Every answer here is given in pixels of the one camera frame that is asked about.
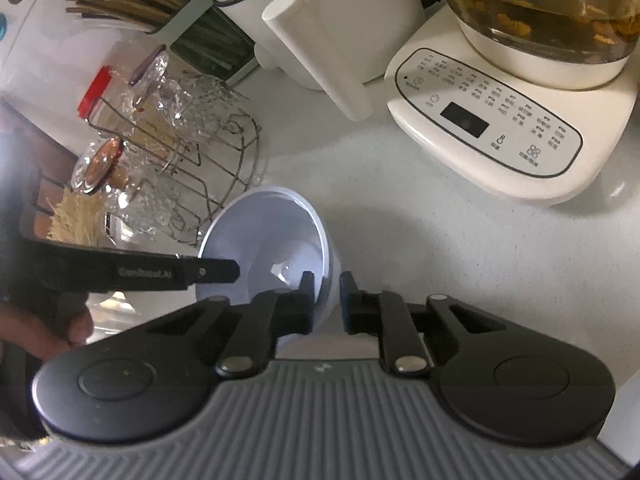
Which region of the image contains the red-lid jar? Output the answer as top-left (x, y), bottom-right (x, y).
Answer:
top-left (77, 65), bottom-right (128, 131)

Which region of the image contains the white electric cooker pot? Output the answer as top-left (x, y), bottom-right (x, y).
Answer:
top-left (214, 0), bottom-right (425, 122)

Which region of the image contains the wire rack with glass cups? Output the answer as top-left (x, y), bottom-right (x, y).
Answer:
top-left (70, 47), bottom-right (260, 246)

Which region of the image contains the glass kettle on white base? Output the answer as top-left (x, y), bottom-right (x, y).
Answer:
top-left (384, 0), bottom-right (639, 206)

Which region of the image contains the bowl of enoki and onion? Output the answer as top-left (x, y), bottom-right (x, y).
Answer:
top-left (47, 188), bottom-right (107, 247)

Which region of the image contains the chopstick holder with chopsticks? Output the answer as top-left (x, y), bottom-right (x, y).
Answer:
top-left (65, 0), bottom-right (257, 84)

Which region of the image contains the blue plastic bowl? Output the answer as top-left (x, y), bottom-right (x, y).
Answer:
top-left (195, 186), bottom-right (341, 360)

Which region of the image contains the person's left hand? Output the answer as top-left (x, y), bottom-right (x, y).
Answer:
top-left (1, 302), bottom-right (94, 361)

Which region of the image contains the brown cutting board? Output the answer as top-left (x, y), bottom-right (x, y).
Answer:
top-left (1, 100), bottom-right (77, 238)

